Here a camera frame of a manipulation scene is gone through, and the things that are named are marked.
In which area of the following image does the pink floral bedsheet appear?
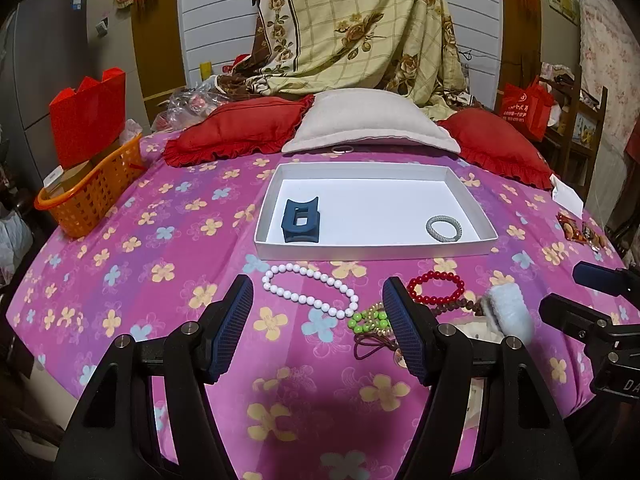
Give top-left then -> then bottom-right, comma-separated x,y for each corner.
5,130 -> 631,480

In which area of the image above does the red printed gift bag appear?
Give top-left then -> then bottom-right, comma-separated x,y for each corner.
500,76 -> 555,142

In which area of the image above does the floral checked blanket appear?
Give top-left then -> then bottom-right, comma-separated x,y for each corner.
215,0 -> 468,106

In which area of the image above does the pale fluffy scrunchie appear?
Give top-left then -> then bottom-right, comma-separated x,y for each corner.
482,285 -> 535,346

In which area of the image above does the green bead bracelet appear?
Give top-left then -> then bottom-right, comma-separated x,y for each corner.
348,305 -> 396,335

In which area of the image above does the beige pillow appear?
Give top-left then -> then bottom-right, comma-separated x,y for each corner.
281,89 -> 461,155

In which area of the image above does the blue hair claw clip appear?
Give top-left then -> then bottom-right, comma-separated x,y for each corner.
280,199 -> 321,245

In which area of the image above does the brown wooden door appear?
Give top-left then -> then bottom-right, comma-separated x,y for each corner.
131,0 -> 190,117

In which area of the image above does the clear plastic bag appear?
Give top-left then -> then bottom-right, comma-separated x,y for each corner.
152,86 -> 221,133

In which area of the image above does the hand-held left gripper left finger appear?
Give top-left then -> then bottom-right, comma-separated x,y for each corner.
52,274 -> 256,480

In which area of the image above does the brown bead bracelet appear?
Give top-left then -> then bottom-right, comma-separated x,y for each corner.
430,296 -> 488,317

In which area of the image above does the red ruffled pillow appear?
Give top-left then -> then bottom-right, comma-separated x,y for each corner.
164,95 -> 315,167
436,109 -> 555,190

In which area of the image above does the grey braided bracelet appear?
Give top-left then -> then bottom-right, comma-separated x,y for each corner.
425,215 -> 462,242

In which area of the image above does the white bead bracelet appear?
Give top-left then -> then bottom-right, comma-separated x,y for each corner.
262,264 -> 361,319

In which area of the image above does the red bead bracelet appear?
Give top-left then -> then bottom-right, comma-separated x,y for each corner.
406,270 -> 466,306

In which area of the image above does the white plastic bag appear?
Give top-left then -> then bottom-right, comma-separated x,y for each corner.
0,210 -> 33,281

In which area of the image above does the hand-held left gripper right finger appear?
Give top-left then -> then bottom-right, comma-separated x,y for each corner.
382,276 -> 581,480

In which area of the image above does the white shallow cardboard box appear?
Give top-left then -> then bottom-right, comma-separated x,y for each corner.
254,161 -> 499,262

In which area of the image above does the orange plastic basket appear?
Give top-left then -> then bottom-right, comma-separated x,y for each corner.
34,132 -> 147,239

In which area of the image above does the white paper sheet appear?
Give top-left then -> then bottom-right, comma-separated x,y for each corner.
551,176 -> 585,213

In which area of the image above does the beige bead bracelet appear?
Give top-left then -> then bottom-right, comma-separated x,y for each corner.
360,302 -> 396,342

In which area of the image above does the red paper bag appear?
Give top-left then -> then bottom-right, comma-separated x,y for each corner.
49,67 -> 127,168

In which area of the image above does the grey refrigerator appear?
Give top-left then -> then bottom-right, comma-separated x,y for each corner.
0,0 -> 151,196

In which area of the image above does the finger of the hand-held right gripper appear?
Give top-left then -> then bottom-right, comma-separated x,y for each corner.
572,261 -> 640,297
539,293 -> 613,356

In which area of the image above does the wooden shelf rack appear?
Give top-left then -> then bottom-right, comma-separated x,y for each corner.
542,62 -> 608,196

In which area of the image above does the pink floral curtain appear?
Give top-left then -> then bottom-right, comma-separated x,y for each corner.
575,0 -> 640,231

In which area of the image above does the white card box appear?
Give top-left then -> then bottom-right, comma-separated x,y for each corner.
42,165 -> 96,201

